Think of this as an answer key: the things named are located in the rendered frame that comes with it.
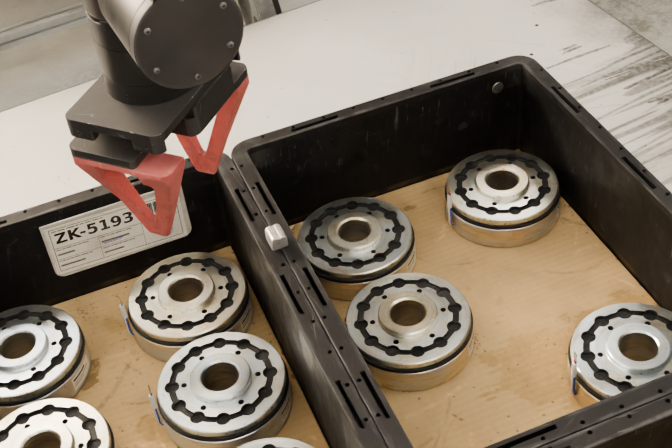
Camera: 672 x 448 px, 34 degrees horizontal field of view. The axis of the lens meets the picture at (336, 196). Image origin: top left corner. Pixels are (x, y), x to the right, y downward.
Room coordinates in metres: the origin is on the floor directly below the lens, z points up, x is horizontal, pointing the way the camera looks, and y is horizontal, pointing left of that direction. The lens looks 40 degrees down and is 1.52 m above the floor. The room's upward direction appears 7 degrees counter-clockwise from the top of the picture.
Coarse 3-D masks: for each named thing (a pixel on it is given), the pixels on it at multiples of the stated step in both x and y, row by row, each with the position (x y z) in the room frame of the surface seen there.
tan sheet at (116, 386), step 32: (224, 256) 0.75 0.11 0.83; (128, 288) 0.72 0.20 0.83; (96, 320) 0.69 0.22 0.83; (128, 320) 0.68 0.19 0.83; (256, 320) 0.66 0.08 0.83; (96, 352) 0.65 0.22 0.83; (128, 352) 0.65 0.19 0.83; (96, 384) 0.62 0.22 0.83; (128, 384) 0.61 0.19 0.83; (128, 416) 0.58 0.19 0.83; (160, 416) 0.57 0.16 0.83
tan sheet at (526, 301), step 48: (432, 192) 0.80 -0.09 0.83; (432, 240) 0.74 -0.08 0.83; (576, 240) 0.71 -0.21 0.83; (480, 288) 0.67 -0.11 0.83; (528, 288) 0.66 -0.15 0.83; (576, 288) 0.65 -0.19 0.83; (624, 288) 0.65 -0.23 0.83; (480, 336) 0.61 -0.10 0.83; (528, 336) 0.61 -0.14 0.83; (480, 384) 0.56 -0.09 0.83; (528, 384) 0.56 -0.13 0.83; (432, 432) 0.52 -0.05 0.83; (480, 432) 0.52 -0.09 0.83
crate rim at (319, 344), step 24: (192, 168) 0.76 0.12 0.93; (96, 192) 0.74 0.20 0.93; (240, 192) 0.72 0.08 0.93; (24, 216) 0.72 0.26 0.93; (48, 216) 0.72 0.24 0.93; (264, 240) 0.65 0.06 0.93; (288, 264) 0.62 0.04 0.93; (288, 288) 0.61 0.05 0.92; (312, 312) 0.57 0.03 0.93; (312, 336) 0.55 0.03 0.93; (336, 360) 0.52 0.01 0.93; (336, 384) 0.51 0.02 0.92; (360, 408) 0.48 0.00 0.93; (360, 432) 0.46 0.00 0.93
